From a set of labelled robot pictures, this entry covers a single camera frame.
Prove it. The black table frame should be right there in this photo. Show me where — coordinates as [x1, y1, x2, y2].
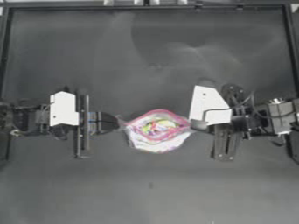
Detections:
[0, 1, 299, 99]

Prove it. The clear bag with pink zip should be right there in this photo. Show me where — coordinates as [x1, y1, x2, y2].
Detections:
[116, 108, 195, 154]

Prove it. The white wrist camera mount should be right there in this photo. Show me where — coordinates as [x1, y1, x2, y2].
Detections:
[49, 90, 80, 127]
[188, 85, 233, 130]

